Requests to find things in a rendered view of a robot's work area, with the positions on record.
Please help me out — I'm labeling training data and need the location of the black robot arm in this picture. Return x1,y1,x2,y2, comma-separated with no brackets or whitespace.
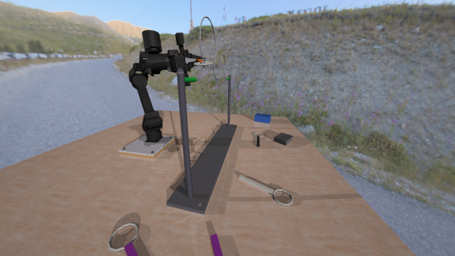
129,30,185,142

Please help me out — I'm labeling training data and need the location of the grey loop with straight handle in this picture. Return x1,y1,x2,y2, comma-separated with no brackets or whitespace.
239,175,293,206

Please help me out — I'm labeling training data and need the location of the grey loop with purple handle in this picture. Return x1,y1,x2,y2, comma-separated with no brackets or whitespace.
210,234,223,256
107,222,139,256

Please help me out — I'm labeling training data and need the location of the orange handle with dark ring tip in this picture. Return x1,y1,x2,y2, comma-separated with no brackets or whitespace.
194,59,213,66

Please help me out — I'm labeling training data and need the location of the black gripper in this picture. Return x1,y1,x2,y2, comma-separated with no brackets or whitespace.
162,33,202,86

